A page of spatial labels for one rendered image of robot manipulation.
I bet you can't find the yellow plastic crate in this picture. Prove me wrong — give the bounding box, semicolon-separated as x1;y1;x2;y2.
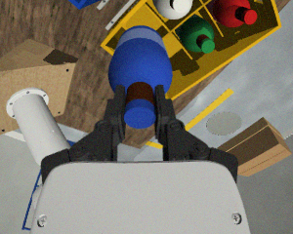
101;0;281;100

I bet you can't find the green bottle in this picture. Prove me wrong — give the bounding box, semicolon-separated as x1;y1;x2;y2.
175;14;215;54

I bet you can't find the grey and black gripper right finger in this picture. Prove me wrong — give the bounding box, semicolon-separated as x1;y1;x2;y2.
154;85;238;184

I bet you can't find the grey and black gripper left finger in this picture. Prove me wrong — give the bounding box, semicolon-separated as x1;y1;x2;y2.
41;85;126;185

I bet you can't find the blue divided crate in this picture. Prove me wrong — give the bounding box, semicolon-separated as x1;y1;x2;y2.
68;0;101;10

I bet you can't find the blue bottle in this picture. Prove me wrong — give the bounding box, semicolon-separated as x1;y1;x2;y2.
107;25;173;129

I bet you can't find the red bottle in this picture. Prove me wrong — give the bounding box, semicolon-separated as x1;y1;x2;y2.
205;0;257;27

